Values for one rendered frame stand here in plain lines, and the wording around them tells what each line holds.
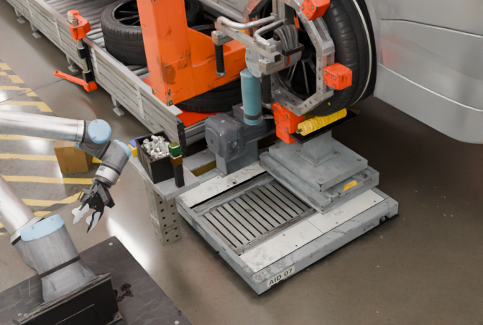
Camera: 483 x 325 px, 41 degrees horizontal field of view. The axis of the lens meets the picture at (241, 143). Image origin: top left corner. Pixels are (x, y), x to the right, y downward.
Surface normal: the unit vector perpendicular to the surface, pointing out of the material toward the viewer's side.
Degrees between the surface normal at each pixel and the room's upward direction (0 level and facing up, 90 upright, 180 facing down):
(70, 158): 90
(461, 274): 0
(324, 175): 0
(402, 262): 0
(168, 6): 90
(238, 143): 90
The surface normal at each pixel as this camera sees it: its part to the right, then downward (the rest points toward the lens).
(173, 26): 0.57, 0.44
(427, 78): -0.82, 0.37
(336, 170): -0.07, -0.82
